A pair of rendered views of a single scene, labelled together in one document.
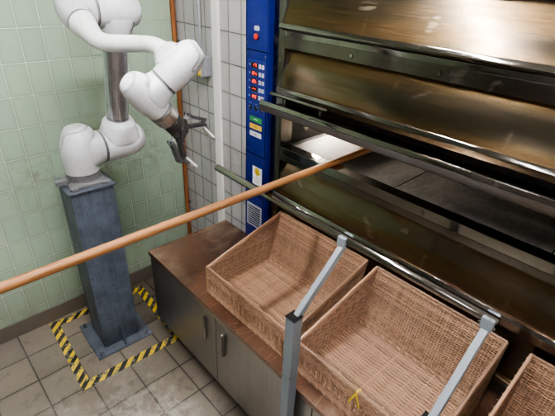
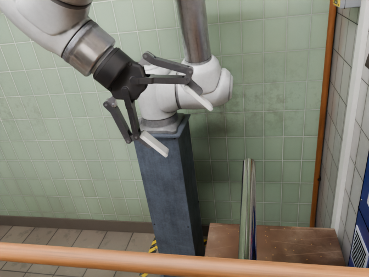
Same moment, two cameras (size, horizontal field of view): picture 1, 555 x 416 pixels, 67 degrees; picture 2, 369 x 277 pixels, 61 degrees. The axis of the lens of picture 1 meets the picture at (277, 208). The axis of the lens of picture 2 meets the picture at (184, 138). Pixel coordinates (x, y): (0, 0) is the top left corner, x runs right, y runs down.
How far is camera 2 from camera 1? 1.28 m
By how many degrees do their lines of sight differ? 51
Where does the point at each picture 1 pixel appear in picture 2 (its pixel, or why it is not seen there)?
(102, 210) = (165, 161)
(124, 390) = not seen: outside the picture
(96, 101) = (217, 40)
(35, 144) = not seen: hidden behind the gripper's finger
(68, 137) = not seen: hidden behind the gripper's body
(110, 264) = (172, 217)
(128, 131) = (200, 77)
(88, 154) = (154, 97)
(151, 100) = (23, 17)
